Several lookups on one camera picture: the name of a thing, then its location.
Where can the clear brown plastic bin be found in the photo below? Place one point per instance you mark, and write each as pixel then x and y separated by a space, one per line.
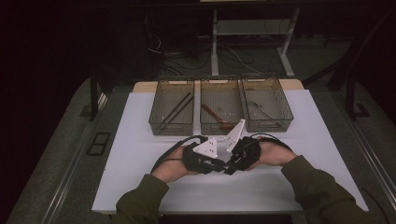
pixel 166 102
pixel 225 99
pixel 271 96

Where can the brown wooden spoon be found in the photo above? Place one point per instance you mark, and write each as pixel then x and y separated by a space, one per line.
pixel 214 115

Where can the white table mat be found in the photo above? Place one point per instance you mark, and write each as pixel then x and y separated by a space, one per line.
pixel 218 196

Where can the person's right hand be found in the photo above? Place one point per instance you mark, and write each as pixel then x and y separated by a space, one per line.
pixel 275 155

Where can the person's left hand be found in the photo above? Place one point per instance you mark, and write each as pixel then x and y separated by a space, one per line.
pixel 171 166

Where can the metal floor rail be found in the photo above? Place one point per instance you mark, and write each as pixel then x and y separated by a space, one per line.
pixel 65 183
pixel 373 161

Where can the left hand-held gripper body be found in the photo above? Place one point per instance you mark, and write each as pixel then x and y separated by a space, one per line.
pixel 199 161

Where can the black metal stand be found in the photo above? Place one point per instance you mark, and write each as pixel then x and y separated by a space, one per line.
pixel 350 96

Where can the metal fork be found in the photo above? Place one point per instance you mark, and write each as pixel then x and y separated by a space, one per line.
pixel 263 109

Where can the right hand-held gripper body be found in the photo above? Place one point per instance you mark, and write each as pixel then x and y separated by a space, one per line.
pixel 247 152

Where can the white metal desk frame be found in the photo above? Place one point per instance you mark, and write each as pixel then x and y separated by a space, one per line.
pixel 252 27

